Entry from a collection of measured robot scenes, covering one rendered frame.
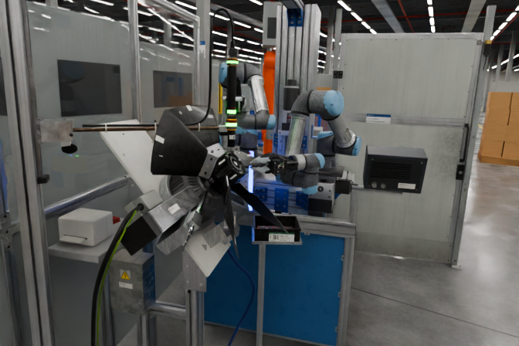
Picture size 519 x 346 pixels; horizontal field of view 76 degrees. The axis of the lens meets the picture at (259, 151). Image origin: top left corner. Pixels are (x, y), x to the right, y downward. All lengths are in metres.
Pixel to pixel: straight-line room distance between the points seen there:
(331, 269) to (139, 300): 0.97
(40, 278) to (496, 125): 8.81
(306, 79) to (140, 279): 1.49
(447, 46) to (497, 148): 6.21
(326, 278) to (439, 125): 1.82
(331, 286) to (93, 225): 1.21
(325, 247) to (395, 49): 1.90
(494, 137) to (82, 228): 8.64
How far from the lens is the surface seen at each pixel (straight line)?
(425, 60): 3.18
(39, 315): 1.58
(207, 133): 1.40
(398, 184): 1.71
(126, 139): 1.42
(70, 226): 1.59
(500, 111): 9.16
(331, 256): 1.87
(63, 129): 1.30
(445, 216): 3.42
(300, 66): 2.20
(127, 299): 1.53
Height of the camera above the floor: 1.51
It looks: 11 degrees down
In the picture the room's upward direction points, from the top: 2 degrees clockwise
